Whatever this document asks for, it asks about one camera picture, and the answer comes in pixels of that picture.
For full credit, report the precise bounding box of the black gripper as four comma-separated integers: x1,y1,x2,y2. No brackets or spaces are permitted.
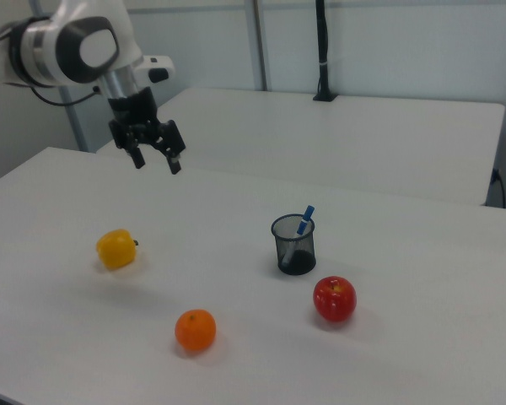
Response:
108,86,187,176

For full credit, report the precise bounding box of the blue and white marker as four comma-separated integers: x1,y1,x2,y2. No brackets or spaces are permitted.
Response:
280,205,316,269

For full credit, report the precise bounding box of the yellow bell pepper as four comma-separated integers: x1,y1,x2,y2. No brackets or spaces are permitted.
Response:
95,229,139,271

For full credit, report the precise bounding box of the white side table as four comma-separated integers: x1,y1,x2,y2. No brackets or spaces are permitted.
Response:
95,87,506,207

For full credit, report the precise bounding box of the orange fruit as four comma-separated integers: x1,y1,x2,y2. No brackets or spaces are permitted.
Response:
175,308,217,352

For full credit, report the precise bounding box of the black mesh pen cup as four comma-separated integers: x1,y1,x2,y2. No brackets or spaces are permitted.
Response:
271,213,317,275

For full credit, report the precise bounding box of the black pole with base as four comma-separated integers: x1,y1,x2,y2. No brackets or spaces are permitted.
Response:
312,0,337,102

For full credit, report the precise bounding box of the red apple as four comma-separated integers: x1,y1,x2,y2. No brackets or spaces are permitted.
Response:
312,276,358,323

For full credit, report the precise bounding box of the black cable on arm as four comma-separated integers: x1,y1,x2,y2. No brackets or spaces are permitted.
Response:
0,82,102,107

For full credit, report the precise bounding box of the black wall outlet cable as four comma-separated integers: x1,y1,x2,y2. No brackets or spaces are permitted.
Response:
491,167,506,208

